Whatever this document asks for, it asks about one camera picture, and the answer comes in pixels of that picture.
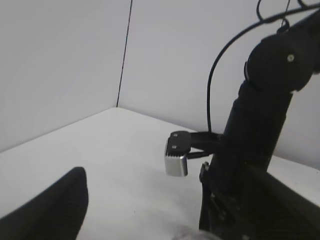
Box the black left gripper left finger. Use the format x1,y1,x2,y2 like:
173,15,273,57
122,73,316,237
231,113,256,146
0,167,89,240

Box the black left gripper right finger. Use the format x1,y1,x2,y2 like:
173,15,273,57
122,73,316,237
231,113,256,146
240,166,320,240

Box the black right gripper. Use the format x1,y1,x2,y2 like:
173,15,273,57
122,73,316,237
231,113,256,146
199,149,265,235

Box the clear Cestbon water bottle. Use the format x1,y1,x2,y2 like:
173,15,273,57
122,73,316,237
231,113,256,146
171,225,219,240

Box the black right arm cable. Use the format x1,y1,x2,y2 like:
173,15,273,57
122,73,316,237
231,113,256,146
206,0,320,133

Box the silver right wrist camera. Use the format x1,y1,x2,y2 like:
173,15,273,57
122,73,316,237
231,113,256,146
164,131,192,177

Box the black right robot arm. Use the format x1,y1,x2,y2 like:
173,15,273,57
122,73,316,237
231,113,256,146
199,11,320,240

